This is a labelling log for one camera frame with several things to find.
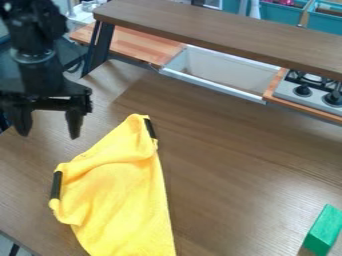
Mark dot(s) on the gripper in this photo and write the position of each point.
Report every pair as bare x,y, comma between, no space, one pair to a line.
41,83

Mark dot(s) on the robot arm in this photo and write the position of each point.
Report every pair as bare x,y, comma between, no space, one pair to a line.
31,23

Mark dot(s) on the yellow cloth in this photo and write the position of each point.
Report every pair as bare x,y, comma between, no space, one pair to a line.
115,190

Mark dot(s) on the toy sink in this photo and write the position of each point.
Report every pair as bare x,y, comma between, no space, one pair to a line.
222,71

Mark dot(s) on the brown wooden shelf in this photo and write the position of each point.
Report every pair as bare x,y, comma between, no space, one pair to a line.
214,31

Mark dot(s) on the teal bin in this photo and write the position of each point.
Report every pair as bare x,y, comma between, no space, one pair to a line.
325,16
285,10

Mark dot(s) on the toy stove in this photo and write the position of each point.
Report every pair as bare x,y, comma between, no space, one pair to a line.
311,90

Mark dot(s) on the green block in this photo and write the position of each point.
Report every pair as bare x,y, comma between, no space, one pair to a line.
324,230

